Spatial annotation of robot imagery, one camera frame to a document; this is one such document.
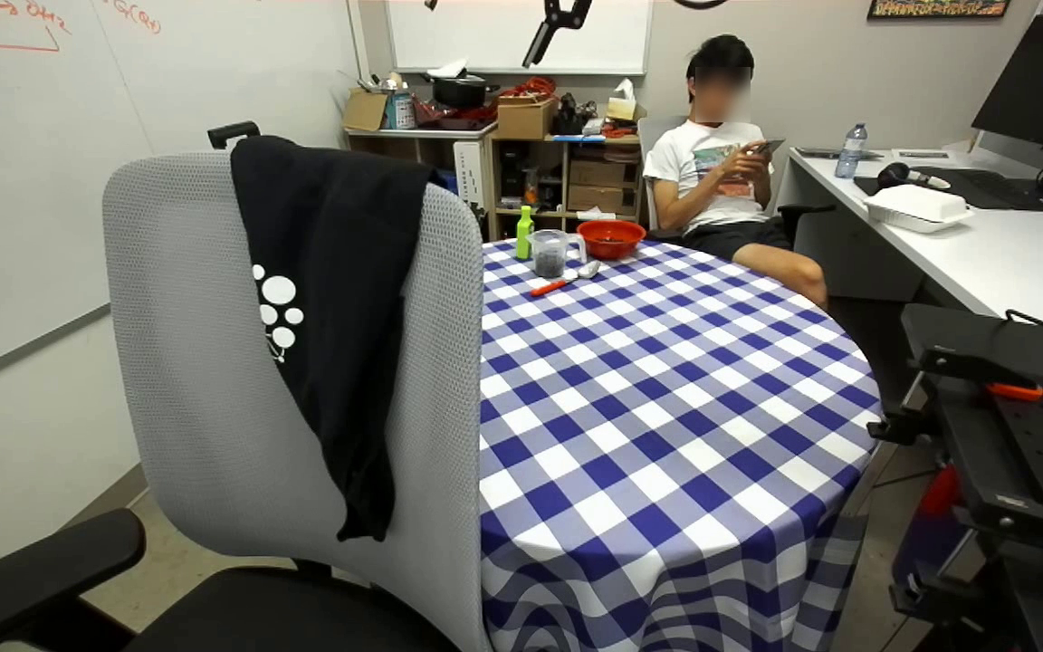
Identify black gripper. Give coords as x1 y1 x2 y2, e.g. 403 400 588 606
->
519 0 597 74

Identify black cloth with paw print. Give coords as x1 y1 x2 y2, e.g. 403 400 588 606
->
227 135 435 543

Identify black bag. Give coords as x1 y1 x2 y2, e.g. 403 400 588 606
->
548 92 604 139

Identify white projection board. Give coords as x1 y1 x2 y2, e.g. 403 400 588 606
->
385 0 657 78

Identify brown cardboard box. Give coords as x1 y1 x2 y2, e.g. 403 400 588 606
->
494 94 558 140

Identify black pot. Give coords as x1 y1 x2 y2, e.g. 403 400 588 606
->
428 69 494 115

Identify wooden storage shelf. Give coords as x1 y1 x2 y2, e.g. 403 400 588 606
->
343 121 647 240

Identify large cardboard box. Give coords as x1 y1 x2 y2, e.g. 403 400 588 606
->
565 157 646 222

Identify seated person in white shirt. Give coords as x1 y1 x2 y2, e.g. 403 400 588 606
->
640 34 830 307

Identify green plastic bottle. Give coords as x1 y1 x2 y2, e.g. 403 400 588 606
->
511 204 540 263

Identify small open cardboard box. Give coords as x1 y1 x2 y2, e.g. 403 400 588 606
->
339 84 390 139

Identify red bowl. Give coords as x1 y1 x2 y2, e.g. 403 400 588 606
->
577 218 647 263

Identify clear glass cup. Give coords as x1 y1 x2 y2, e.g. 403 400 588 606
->
530 227 571 284

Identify dark phone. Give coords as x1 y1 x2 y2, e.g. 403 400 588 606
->
723 135 787 163

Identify white marker pen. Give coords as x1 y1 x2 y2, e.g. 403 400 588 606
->
561 259 607 290

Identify red marker pen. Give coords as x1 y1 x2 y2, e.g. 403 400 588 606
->
524 274 571 303

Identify clear water bottle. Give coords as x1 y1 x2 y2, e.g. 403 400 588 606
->
834 121 871 181

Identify black headphones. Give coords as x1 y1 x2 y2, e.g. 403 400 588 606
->
871 158 952 194

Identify white foam food container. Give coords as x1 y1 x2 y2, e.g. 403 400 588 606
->
865 181 973 234

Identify blue white checkered tablecloth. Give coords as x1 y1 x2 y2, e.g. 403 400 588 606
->
476 234 888 652

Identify black keyboard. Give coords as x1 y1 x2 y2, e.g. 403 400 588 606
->
855 166 1043 215

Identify white office desk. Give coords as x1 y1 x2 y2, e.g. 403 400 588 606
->
789 140 1043 342

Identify grey mesh office chair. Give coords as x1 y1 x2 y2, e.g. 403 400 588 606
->
0 147 494 652

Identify red clamp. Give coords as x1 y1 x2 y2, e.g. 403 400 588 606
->
917 462 962 523

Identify black robot cart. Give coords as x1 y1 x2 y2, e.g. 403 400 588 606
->
888 302 1043 652

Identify framed wall picture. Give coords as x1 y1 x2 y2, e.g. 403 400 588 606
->
865 0 1013 20

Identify orange handled clamp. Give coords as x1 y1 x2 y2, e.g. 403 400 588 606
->
984 375 1043 404

